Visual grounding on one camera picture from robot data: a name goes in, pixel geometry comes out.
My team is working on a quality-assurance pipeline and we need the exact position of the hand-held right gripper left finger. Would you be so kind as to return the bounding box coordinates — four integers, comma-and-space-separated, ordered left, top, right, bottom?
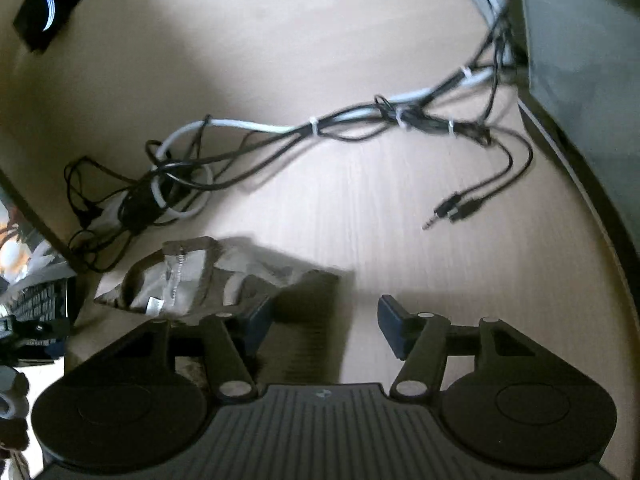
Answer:
117, 298, 275, 400

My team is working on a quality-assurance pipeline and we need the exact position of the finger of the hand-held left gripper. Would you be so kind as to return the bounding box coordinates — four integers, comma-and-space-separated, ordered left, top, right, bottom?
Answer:
11, 317, 68, 360

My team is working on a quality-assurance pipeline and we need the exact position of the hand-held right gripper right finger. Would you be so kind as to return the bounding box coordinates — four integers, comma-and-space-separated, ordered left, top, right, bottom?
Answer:
378, 296, 526, 400

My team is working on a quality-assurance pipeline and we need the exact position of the tan polka dot garment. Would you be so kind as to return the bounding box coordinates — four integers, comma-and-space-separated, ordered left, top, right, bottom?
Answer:
94, 235, 351, 326

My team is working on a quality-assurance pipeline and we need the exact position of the black keyboard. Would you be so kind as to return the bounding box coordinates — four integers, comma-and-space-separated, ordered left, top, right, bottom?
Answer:
0, 272, 76, 326

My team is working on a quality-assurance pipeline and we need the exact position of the black power adapter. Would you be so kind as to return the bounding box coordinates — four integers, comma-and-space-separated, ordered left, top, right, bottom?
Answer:
119, 175, 168, 233

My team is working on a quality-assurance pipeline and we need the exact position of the white computer case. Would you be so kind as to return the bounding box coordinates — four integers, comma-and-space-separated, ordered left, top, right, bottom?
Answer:
500, 0, 640, 341

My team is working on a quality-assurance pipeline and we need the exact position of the black audio jack cable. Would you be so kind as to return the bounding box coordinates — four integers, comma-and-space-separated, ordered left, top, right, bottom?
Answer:
421, 127, 534, 232

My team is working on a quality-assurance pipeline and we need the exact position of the black cable bundle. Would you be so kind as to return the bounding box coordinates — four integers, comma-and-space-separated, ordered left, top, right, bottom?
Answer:
64, 20, 521, 273

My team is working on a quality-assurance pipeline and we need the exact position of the black wall socket rail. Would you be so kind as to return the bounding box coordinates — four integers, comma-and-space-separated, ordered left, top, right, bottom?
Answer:
12, 0, 118, 53

